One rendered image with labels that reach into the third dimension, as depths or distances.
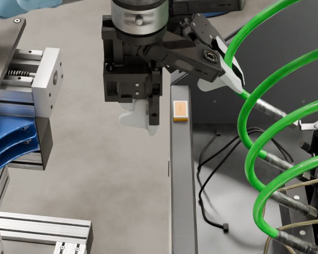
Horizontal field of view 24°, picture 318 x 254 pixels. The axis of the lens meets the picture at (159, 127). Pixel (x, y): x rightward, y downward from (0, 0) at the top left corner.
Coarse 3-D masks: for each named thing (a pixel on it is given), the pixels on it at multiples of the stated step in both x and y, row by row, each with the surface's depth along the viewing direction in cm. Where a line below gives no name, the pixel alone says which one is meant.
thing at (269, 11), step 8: (280, 0) 110; (288, 0) 109; (296, 0) 109; (272, 8) 110; (280, 8) 110; (256, 16) 112; (264, 16) 111; (248, 24) 112; (256, 24) 112; (240, 32) 113; (248, 32) 113; (232, 40) 115; (240, 40) 114; (232, 48) 115; (232, 56) 116; (240, 96) 122; (248, 96) 123
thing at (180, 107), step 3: (177, 102) 156; (180, 102) 156; (183, 102) 156; (177, 105) 156; (180, 105) 156; (183, 105) 156; (177, 108) 155; (180, 108) 155; (183, 108) 155; (177, 111) 154; (180, 111) 154; (183, 111) 154; (177, 114) 154; (180, 114) 154; (183, 114) 154
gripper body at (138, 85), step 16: (112, 32) 96; (160, 32) 96; (112, 48) 100; (128, 48) 99; (144, 48) 98; (112, 64) 102; (128, 64) 101; (144, 64) 101; (160, 64) 100; (112, 80) 100; (128, 80) 100; (144, 80) 100; (160, 80) 100; (112, 96) 102; (128, 96) 103; (144, 96) 103
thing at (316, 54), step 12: (300, 60) 107; (312, 60) 106; (276, 72) 109; (288, 72) 108; (264, 84) 110; (252, 96) 112; (240, 120) 115; (240, 132) 117; (252, 144) 119; (264, 156) 121; (276, 156) 122; (288, 168) 123; (300, 180) 124
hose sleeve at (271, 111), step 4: (260, 100) 124; (256, 104) 123; (260, 104) 124; (264, 104) 124; (268, 104) 124; (256, 108) 124; (260, 108) 124; (264, 108) 124; (268, 108) 124; (272, 108) 125; (276, 108) 125; (264, 112) 125; (268, 112) 125; (272, 112) 125; (276, 112) 125; (280, 112) 125; (284, 112) 126; (272, 116) 125; (276, 116) 125; (280, 116) 125; (284, 116) 126
